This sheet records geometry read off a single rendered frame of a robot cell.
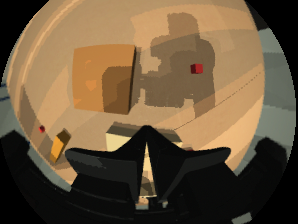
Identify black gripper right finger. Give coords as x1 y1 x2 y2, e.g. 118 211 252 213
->
148 125 231 204

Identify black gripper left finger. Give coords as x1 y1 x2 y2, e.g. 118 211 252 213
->
64 125 148 204

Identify yellow flat bar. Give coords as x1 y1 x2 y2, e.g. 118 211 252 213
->
49 129 71 163

